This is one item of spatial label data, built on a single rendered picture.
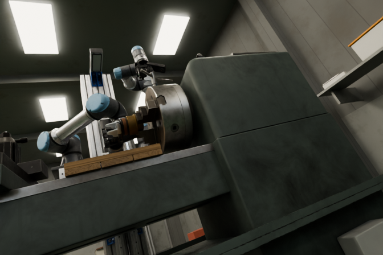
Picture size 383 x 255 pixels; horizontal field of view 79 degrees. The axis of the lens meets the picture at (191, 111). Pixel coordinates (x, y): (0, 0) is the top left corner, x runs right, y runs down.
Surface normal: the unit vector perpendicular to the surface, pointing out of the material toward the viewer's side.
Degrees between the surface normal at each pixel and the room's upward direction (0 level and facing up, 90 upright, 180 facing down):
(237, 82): 90
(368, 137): 90
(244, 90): 90
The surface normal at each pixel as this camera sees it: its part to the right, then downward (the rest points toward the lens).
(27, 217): 0.26, -0.50
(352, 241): -0.91, 0.15
